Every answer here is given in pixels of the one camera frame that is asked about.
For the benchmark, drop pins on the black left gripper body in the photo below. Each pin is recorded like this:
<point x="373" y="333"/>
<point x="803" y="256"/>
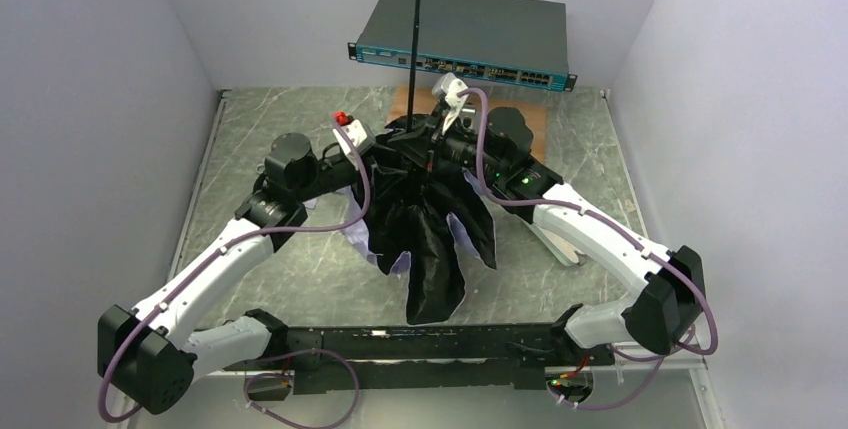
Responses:
<point x="382" y="150"/>

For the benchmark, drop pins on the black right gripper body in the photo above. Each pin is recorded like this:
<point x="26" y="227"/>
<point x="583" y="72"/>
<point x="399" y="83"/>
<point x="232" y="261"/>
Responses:
<point x="436" y="150"/>

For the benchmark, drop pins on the purple folding umbrella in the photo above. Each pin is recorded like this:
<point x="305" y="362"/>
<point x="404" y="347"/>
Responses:
<point x="414" y="220"/>

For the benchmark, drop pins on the mint green umbrella case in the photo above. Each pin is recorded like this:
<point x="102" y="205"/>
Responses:
<point x="565" y="252"/>

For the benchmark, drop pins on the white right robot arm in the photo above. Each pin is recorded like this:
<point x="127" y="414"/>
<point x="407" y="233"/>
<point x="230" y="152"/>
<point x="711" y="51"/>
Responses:
<point x="665" y="289"/>

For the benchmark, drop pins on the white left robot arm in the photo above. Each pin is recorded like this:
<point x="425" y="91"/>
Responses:
<point x="218" y="267"/>

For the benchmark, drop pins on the wooden base board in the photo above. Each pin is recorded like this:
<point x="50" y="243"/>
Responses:
<point x="535" y="114"/>

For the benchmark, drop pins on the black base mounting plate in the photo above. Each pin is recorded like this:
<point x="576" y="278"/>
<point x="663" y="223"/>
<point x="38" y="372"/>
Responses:
<point x="521" y="356"/>

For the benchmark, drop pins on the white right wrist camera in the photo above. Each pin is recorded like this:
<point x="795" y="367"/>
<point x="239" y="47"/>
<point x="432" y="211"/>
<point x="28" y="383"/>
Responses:
<point x="451" y="90"/>

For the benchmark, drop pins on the grey network switch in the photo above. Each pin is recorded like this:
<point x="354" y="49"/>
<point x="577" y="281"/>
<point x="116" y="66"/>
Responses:
<point x="517" y="42"/>

